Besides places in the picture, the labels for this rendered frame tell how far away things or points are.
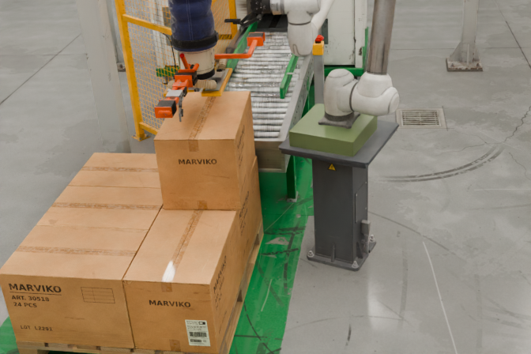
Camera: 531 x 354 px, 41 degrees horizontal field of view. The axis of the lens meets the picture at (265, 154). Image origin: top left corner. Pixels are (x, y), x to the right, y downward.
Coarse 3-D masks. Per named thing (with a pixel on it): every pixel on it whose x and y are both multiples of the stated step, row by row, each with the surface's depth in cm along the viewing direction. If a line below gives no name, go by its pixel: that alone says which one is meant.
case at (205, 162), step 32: (192, 96) 391; (224, 96) 388; (160, 128) 357; (192, 128) 354; (224, 128) 352; (160, 160) 351; (192, 160) 349; (224, 160) 347; (192, 192) 357; (224, 192) 355
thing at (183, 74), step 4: (176, 72) 336; (180, 72) 338; (184, 72) 337; (188, 72) 337; (192, 72) 336; (196, 72) 336; (176, 76) 330; (180, 76) 330; (184, 76) 330; (188, 76) 330; (192, 76) 330; (176, 80) 331; (184, 80) 331; (192, 80) 331; (196, 80) 336; (192, 84) 332
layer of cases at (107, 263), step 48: (96, 192) 385; (144, 192) 381; (48, 240) 345; (96, 240) 343; (144, 240) 340; (192, 240) 337; (240, 240) 369; (48, 288) 323; (96, 288) 318; (144, 288) 314; (192, 288) 310; (48, 336) 337; (96, 336) 332; (144, 336) 327; (192, 336) 322
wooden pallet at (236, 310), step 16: (256, 240) 421; (256, 256) 413; (240, 288) 373; (240, 304) 375; (224, 336) 337; (32, 352) 344; (96, 352) 337; (112, 352) 335; (128, 352) 334; (144, 352) 332; (160, 352) 332; (176, 352) 328; (192, 352) 327; (224, 352) 337
